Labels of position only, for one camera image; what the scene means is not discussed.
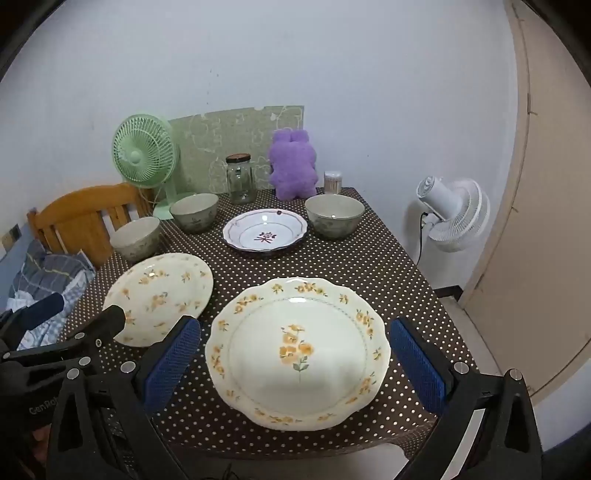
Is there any grey-green ceramic bowl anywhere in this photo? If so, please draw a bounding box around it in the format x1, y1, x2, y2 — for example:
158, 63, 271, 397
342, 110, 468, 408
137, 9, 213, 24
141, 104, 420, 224
304, 194, 365, 240
169, 193, 219, 233
109, 216, 161, 264

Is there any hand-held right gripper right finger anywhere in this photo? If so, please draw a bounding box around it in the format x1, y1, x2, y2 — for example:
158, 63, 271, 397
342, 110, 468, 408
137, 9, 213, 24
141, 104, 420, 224
389, 318, 543, 480

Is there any wall socket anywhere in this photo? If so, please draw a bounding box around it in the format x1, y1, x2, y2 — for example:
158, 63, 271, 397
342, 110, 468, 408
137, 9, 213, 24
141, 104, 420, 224
0, 224, 21, 252

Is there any black fan cable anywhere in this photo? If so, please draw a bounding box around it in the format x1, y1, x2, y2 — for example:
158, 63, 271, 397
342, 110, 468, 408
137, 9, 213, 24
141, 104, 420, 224
416, 212, 430, 266

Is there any brown polka dot tablecloth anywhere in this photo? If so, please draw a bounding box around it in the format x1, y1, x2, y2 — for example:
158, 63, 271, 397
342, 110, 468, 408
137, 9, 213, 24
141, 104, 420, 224
55, 187, 478, 460

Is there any purple plush toy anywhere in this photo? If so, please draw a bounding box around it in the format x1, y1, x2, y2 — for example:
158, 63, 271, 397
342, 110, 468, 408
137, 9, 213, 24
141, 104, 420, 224
269, 129, 320, 200

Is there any green patterned board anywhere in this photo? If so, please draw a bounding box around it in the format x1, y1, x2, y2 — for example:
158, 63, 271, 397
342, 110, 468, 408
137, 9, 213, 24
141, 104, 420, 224
168, 105, 305, 195

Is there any beige door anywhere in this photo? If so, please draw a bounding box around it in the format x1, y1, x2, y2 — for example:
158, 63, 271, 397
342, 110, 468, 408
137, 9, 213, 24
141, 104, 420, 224
457, 0, 591, 402

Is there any green desk fan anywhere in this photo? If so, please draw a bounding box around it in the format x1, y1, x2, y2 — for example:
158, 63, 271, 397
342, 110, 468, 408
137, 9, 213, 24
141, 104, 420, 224
112, 115, 197, 221

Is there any white wall fan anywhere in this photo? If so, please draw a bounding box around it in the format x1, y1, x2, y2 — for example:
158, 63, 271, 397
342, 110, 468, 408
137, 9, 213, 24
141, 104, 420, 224
405, 175, 491, 253

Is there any yellow bouquet scalloped plate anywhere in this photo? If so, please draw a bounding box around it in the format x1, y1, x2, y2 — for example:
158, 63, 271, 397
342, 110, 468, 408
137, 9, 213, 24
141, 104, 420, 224
204, 276, 392, 432

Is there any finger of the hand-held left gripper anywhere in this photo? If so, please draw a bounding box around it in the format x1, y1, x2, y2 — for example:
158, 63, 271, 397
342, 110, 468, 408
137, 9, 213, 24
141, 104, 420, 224
0, 305, 126, 371
0, 293, 64, 354

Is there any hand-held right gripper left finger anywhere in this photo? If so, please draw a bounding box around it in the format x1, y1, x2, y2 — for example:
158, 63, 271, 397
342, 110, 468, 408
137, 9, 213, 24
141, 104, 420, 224
45, 315, 202, 480

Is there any blue gingham blanket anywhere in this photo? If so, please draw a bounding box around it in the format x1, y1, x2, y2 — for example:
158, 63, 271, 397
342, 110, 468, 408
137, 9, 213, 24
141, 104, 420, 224
0, 272, 93, 352

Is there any wooden chair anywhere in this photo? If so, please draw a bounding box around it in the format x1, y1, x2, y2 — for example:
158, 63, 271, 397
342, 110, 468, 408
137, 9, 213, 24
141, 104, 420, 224
27, 183, 153, 268

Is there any yellow flower plate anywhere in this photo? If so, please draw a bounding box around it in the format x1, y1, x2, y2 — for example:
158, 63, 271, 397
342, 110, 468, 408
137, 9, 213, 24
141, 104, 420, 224
102, 252, 214, 348

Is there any grey plaid blanket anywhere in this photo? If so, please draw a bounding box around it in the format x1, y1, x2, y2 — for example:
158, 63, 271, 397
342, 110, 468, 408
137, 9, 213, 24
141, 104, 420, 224
9, 240, 95, 301

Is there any glass jar with dark lid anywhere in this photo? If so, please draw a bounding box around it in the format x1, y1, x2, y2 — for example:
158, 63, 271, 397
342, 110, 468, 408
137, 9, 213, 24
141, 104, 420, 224
225, 154, 256, 205

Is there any white red flower plate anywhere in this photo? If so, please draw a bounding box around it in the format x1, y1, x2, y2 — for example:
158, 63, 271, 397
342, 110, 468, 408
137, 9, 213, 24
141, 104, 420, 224
222, 209, 308, 257

